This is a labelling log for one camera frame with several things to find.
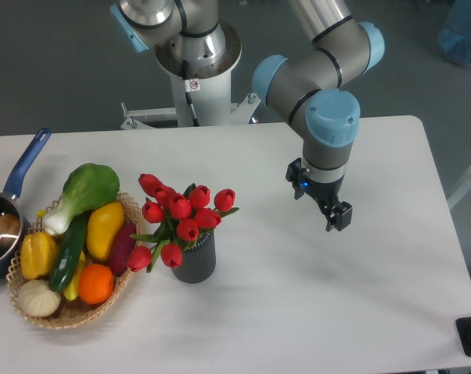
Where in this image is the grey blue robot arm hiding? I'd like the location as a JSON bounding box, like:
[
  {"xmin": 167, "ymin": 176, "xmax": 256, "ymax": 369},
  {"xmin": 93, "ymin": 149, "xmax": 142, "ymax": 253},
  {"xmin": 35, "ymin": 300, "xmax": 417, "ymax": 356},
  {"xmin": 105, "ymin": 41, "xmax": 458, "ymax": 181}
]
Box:
[{"xmin": 110, "ymin": 1, "xmax": 384, "ymax": 231}]

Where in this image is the yellow bell pepper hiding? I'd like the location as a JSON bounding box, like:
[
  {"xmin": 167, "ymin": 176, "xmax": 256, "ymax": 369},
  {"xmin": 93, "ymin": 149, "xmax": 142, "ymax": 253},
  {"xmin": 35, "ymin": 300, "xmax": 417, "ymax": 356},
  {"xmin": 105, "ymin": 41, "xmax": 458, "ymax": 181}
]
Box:
[{"xmin": 20, "ymin": 231, "xmax": 58, "ymax": 280}]

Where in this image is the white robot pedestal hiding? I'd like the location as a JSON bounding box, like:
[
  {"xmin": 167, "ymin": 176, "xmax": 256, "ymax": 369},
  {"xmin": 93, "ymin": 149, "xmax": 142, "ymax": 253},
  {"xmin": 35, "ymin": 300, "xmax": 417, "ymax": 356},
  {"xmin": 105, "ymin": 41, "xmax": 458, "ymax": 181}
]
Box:
[{"xmin": 121, "ymin": 20, "xmax": 260, "ymax": 130}]

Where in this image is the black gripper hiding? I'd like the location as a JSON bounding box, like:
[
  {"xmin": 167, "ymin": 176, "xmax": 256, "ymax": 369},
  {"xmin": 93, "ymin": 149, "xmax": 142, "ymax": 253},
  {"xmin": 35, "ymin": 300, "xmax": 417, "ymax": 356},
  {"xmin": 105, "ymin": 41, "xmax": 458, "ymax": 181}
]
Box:
[{"xmin": 285, "ymin": 158, "xmax": 352, "ymax": 232}]

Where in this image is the yellow mango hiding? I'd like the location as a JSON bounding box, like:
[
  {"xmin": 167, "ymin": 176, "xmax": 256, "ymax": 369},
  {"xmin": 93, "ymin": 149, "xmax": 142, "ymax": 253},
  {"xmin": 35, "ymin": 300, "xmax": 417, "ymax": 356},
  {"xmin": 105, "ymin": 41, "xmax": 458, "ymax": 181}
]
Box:
[{"xmin": 86, "ymin": 201, "xmax": 125, "ymax": 262}]

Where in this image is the white steamed bun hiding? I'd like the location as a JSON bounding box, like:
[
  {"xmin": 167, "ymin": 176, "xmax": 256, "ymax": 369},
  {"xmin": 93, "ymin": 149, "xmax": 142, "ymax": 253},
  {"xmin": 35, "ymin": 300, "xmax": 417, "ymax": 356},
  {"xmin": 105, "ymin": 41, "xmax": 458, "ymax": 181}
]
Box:
[{"xmin": 17, "ymin": 280, "xmax": 61, "ymax": 317}]

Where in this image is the brown bread roll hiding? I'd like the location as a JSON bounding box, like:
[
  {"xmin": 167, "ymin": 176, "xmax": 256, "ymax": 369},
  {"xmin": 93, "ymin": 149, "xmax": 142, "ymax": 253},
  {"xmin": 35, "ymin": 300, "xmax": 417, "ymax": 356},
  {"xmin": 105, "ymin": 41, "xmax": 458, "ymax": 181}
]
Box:
[{"xmin": 0, "ymin": 213, "xmax": 20, "ymax": 247}]

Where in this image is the orange fruit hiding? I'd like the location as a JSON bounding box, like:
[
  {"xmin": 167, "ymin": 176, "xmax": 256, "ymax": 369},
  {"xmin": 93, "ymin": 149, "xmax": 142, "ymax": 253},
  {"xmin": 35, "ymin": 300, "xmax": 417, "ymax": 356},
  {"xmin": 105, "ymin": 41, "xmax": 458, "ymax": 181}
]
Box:
[{"xmin": 78, "ymin": 263, "xmax": 114, "ymax": 305}]

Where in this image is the dark grey ribbed vase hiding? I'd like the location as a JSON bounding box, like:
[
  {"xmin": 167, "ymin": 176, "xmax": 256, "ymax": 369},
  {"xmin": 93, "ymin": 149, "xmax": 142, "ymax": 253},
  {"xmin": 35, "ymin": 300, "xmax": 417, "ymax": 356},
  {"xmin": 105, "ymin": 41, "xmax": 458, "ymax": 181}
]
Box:
[{"xmin": 172, "ymin": 231, "xmax": 216, "ymax": 284}]

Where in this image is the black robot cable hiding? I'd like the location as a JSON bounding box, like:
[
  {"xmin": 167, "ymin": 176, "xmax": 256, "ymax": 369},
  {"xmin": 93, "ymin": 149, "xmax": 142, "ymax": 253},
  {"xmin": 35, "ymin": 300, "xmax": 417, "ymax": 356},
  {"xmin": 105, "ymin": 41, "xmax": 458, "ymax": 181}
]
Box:
[{"xmin": 182, "ymin": 60, "xmax": 200, "ymax": 127}]

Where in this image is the yellow banana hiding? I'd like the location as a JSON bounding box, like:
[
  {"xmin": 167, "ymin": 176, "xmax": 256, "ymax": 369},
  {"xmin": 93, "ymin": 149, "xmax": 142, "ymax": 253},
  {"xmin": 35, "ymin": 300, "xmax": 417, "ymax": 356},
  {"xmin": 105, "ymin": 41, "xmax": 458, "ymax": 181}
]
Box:
[{"xmin": 63, "ymin": 252, "xmax": 86, "ymax": 302}]

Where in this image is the green bok choy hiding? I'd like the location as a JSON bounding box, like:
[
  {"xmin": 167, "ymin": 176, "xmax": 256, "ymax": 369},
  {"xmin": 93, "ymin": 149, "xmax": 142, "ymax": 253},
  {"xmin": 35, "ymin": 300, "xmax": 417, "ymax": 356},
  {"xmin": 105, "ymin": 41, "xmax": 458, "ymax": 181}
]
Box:
[{"xmin": 42, "ymin": 163, "xmax": 120, "ymax": 235}]

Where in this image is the dark green cucumber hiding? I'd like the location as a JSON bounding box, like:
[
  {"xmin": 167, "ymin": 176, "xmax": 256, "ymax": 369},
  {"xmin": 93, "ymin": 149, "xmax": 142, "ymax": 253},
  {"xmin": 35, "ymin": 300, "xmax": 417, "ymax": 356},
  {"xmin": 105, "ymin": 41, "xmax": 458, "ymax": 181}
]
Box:
[{"xmin": 48, "ymin": 212, "xmax": 90, "ymax": 293}]

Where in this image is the blue saucepan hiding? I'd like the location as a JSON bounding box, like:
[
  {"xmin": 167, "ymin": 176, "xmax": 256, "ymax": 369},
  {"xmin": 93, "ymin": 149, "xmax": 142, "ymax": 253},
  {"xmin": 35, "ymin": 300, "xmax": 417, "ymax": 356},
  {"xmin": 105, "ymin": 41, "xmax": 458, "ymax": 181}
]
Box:
[{"xmin": 0, "ymin": 128, "xmax": 51, "ymax": 279}]

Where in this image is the blue translucent container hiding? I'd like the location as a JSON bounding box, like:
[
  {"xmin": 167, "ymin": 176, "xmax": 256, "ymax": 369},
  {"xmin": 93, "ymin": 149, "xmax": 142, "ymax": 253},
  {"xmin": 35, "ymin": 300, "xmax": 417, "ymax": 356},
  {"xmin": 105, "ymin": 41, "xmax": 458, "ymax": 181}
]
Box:
[{"xmin": 437, "ymin": 0, "xmax": 471, "ymax": 67}]

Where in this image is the red tulip bouquet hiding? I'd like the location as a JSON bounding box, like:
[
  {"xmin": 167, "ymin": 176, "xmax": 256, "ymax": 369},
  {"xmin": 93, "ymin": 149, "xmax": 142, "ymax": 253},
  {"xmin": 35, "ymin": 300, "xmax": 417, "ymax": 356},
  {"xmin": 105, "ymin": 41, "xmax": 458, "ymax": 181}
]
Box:
[{"xmin": 127, "ymin": 174, "xmax": 239, "ymax": 272}]

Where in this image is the purple sweet potato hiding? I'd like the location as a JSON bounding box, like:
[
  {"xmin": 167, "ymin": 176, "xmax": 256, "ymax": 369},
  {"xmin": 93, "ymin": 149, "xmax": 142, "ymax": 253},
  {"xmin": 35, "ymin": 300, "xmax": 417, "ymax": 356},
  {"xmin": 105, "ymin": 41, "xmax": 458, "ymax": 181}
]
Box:
[{"xmin": 108, "ymin": 222, "xmax": 136, "ymax": 276}]

